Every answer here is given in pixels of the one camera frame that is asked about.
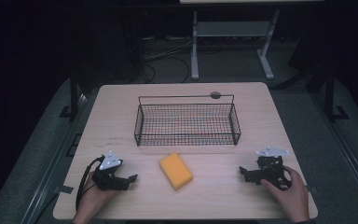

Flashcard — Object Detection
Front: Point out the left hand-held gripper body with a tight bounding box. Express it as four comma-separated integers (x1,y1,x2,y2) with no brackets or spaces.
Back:
91,150,131,191

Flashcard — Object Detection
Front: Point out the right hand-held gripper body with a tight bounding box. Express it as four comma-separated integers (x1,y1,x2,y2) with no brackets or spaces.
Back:
252,145,292,191

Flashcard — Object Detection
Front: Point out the yellow sponge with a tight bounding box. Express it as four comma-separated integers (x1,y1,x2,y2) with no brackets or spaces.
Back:
158,151,195,191

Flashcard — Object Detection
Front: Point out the black wire basket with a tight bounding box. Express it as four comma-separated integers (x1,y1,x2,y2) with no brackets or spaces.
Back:
133,93,242,147

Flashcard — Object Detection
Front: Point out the person's right hand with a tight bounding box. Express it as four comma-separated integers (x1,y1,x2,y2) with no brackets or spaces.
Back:
259,164,310,224

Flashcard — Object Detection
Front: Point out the person's left hand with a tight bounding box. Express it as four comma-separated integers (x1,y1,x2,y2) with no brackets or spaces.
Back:
72,171,119,224

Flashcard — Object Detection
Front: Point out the white metal stand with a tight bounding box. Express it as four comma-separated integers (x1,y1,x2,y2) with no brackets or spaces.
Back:
190,8,282,81

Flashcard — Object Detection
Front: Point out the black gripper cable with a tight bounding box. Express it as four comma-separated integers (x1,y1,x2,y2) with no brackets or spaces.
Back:
75,156,105,213

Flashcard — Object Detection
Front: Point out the metal floor rail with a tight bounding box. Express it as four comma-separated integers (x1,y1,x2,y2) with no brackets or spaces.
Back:
310,92,358,216
20,92,90,224

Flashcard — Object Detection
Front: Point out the black stand post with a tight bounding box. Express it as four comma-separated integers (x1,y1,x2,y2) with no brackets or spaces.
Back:
323,66,351,123
59,66,85,120

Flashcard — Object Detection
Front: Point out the bundle of floor cables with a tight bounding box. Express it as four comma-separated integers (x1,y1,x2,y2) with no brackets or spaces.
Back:
139,36,198,84

